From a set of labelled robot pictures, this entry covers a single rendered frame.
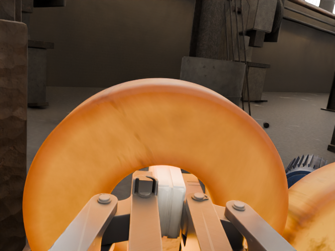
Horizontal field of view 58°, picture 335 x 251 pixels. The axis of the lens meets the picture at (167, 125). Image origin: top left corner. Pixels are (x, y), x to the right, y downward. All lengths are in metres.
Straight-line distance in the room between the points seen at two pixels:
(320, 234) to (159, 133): 0.12
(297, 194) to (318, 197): 0.02
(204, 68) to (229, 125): 2.41
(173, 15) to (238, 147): 8.27
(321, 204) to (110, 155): 0.13
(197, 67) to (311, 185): 2.41
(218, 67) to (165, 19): 5.79
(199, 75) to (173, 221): 2.45
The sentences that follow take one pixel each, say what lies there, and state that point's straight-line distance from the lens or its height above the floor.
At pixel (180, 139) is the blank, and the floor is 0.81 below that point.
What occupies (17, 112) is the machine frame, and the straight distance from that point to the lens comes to 0.42.
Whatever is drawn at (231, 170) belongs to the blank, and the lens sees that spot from 0.18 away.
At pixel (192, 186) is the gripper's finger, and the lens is 0.17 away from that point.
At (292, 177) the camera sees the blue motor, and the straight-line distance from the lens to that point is 1.84.
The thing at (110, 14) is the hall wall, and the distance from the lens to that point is 7.36.
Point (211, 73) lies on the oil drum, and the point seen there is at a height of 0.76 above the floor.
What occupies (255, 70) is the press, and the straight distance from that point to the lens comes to 7.84.
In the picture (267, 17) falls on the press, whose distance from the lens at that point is 8.07.
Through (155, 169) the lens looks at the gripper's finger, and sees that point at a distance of 0.17.
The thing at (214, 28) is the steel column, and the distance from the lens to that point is 4.23.
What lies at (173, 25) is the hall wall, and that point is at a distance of 8.43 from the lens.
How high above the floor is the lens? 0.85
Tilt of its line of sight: 13 degrees down
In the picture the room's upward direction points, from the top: 6 degrees clockwise
